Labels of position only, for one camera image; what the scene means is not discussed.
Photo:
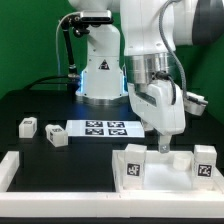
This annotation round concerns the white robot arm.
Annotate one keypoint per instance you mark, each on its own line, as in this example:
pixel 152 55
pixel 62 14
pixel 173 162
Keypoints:
pixel 156 80

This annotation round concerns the white square tabletop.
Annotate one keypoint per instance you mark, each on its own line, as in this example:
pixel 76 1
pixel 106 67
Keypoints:
pixel 170 172

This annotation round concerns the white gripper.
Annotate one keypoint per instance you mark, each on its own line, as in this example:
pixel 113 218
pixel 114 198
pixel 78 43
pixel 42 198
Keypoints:
pixel 157 111

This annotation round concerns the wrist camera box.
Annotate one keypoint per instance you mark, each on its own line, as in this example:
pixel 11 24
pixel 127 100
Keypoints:
pixel 195 104

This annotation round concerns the white U-shaped fence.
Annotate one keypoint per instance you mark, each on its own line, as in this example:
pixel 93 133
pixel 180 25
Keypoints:
pixel 126 204

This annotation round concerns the white sheet with tags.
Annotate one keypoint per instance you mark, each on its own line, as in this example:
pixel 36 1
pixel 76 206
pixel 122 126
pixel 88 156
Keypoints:
pixel 100 128

